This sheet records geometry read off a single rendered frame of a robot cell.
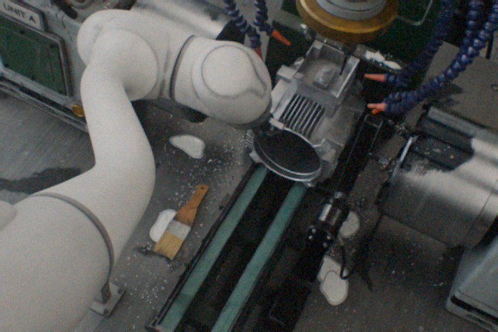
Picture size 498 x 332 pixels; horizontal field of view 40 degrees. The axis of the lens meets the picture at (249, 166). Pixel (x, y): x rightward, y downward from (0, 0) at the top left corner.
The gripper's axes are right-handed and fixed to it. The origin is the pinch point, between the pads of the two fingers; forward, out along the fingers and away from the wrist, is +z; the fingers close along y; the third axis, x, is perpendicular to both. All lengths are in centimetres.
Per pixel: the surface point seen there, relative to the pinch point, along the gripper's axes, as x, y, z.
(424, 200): -0.8, -33.9, 2.2
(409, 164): -5.3, -28.6, 0.0
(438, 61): -45, -26, 61
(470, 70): -46, -35, 62
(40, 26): 0.6, 49.1, -1.4
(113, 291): 42.7, 14.0, 9.8
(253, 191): 11.3, -2.4, 14.9
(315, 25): -18.2, -3.6, -14.2
